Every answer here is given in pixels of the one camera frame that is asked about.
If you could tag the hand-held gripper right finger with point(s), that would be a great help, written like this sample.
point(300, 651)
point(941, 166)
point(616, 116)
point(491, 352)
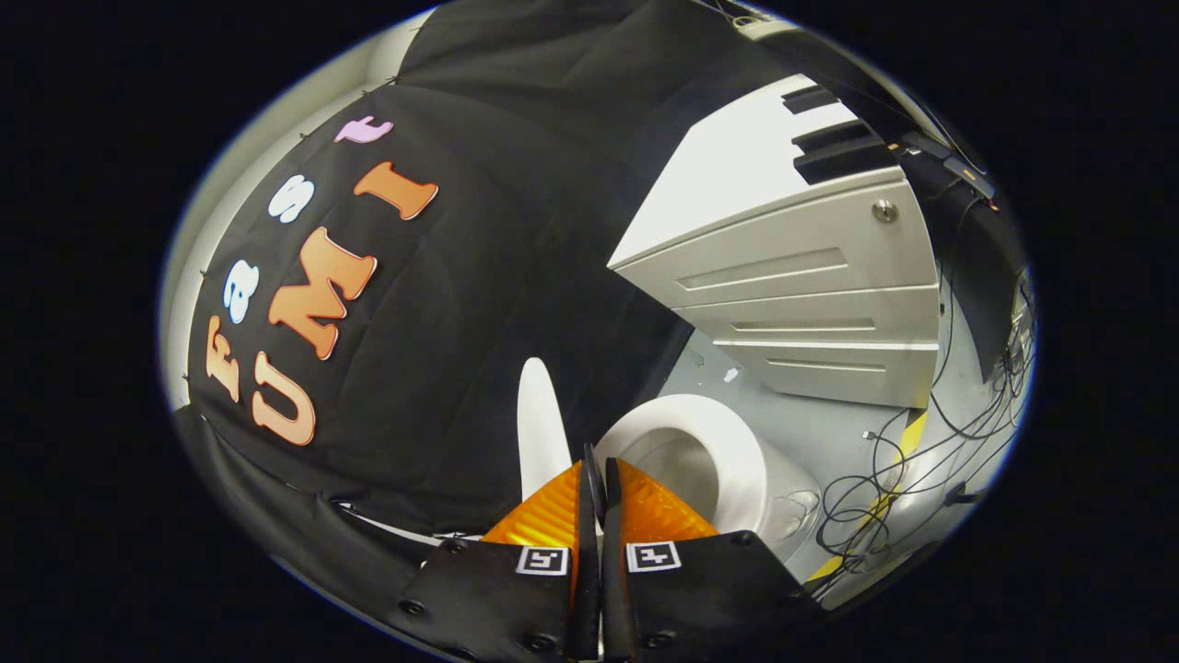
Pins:
point(700, 589)

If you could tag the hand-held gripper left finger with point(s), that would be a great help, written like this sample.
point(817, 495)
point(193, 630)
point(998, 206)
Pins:
point(497, 599)

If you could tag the white toilet lid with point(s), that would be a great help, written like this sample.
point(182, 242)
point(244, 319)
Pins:
point(542, 433)

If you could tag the white toilet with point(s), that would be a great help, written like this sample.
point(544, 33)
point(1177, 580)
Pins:
point(737, 451)

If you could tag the black backdrop cloth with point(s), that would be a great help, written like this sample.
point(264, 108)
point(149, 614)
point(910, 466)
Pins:
point(479, 304)

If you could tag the white drawer cabinet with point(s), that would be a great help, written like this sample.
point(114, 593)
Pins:
point(783, 267)

